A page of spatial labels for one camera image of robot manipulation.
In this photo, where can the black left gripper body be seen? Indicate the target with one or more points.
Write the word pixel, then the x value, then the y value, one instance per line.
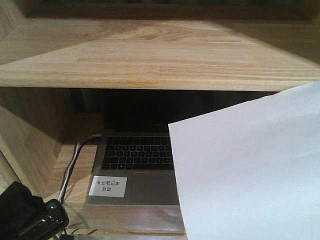
pixel 17 207

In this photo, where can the white paper stack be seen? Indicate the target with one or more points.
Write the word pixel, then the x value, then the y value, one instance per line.
pixel 251 171

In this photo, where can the black stapler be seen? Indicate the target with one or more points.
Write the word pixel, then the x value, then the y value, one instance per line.
pixel 50 221

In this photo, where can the white label sticker left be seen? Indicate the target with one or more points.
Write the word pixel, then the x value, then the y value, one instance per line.
pixel 108 186

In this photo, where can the silver Huawei laptop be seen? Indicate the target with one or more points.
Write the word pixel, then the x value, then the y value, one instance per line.
pixel 135 141

